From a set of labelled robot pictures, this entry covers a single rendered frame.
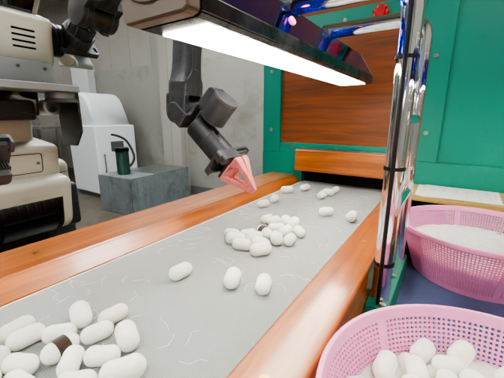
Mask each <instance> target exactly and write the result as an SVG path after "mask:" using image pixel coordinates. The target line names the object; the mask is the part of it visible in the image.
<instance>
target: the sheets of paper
mask: <svg viewBox="0 0 504 378"><path fill-rule="evenodd" d="M415 195H419V196H420V197H433V198H440V199H447V200H460V201H467V202H474V203H487V204H494V205H500V206H504V205H503V203H502V200H501V198H500V194H499V193H496V192H489V191H482V190H469V189H463V188H456V187H443V186H436V185H429V184H426V185H424V184H419V185H418V188H417V191H416V192H415Z"/></svg>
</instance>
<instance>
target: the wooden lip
mask: <svg viewBox="0 0 504 378"><path fill-rule="evenodd" d="M385 160H386V152H375V151H350V150H337V149H324V148H298V149H296V150H295V170H301V171H308V172H315V173H329V174H336V175H344V176H358V177H365V178H372V179H383V175H384V169H383V166H385Z"/></svg>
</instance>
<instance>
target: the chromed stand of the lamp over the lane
mask: <svg viewBox="0 0 504 378"><path fill-rule="evenodd" d="M367 1H371V0H282V2H283V3H284V4H285V5H286V7H287V9H288V10H289V11H290V12H291V13H293V14H294V15H295V16H298V17H299V16H300V15H301V14H307V13H311V12H315V11H322V10H326V9H330V8H337V7H341V6H345V5H352V4H356V3H360V2H367ZM398 1H399V3H400V7H401V12H398V13H390V14H386V15H381V16H372V17H368V18H364V19H355V20H350V21H346V22H338V23H333V24H328V25H324V26H323V27H322V29H323V30H325V32H326V34H327V35H328V36H329V37H330V38H331V39H335V38H343V37H349V36H354V35H364V34H370V33H375V32H384V31H390V30H395V29H399V33H398V41H397V54H396V56H395V58H394V60H395V61H396V62H395V69H394V82H393V90H392V97H391V111H390V118H389V126H388V139H387V146H386V153H385V166H383V169H384V175H383V182H382V196H381V203H380V210H379V224H378V231H377V238H376V252H375V258H374V259H373V264H374V267H373V280H372V287H371V292H370V295H369V296H368V298H367V301H366V302H365V304H364V313H366V312H368V311H372V310H375V309H378V308H384V307H388V306H393V305H395V302H396V300H397V297H398V293H399V290H400V288H401V284H402V281H403V278H404V274H405V269H406V263H407V255H406V254H404V253H405V247H406V241H407V230H408V224H409V218H410V207H411V201H412V195H413V184H414V178H415V172H416V161H417V155H418V150H419V138H420V133H421V126H422V116H423V109H424V104H425V92H426V87H427V81H428V70H429V64H430V58H431V47H432V41H433V28H432V25H431V22H430V20H429V19H428V18H427V17H426V16H425V0H398Z"/></svg>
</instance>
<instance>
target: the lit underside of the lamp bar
mask: <svg viewBox="0 0 504 378"><path fill-rule="evenodd" d="M163 36H165V37H168V38H172V39H176V40H178V41H184V42H186V43H189V44H194V45H197V46H200V47H205V48H208V49H210V50H216V51H218V52H222V53H226V54H229V55H232V56H237V57H240V58H243V59H247V60H251V61H254V62H259V63H261V64H264V65H269V66H272V67H275V68H280V69H283V70H286V71H291V72H293V73H297V74H301V75H305V76H307V77H312V78H315V79H318V80H323V81H326V82H329V83H334V84H337V85H339V86H348V85H361V84H365V83H363V82H359V81H358V80H355V79H352V78H349V77H348V76H344V75H342V74H339V73H336V72H334V71H331V70H328V69H326V68H324V67H320V66H318V65H315V64H312V63H310V62H308V61H305V60H302V59H300V58H296V57H294V56H292V55H289V54H286V53H284V52H281V51H278V50H276V49H272V48H271V47H268V46H265V45H262V44H261V43H257V42H255V41H252V40H249V39H247V38H245V37H241V36H239V35H237V34H233V33H231V32H229V31H225V30H223V29H221V28H218V27H215V26H213V25H209V24H207V25H201V26H197V27H193V28H187V29H183V30H180V31H174V32H170V33H166V34H163Z"/></svg>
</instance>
